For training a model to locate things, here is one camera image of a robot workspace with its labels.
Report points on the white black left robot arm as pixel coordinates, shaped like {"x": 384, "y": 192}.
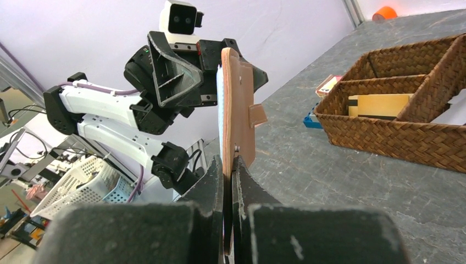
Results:
{"x": 127, "y": 121}

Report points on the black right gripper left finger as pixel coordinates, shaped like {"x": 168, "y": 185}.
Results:
{"x": 189, "y": 230}

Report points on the white perforated basket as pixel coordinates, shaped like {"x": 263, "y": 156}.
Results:
{"x": 89, "y": 181}

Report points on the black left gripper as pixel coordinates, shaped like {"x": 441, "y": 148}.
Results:
{"x": 181, "y": 74}

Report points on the blue building block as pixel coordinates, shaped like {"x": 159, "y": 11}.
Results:
{"x": 311, "y": 121}

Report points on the pink tan small box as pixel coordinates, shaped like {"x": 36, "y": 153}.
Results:
{"x": 327, "y": 85}

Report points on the orange round cap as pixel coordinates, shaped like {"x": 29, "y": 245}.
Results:
{"x": 384, "y": 13}

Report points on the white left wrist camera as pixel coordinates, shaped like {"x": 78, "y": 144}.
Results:
{"x": 178, "y": 21}

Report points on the brown woven basket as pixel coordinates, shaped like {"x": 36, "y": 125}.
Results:
{"x": 434, "y": 71}

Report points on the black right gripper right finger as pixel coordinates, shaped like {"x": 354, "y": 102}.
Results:
{"x": 266, "y": 231}

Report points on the gold card front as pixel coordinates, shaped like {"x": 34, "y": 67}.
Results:
{"x": 378, "y": 106}

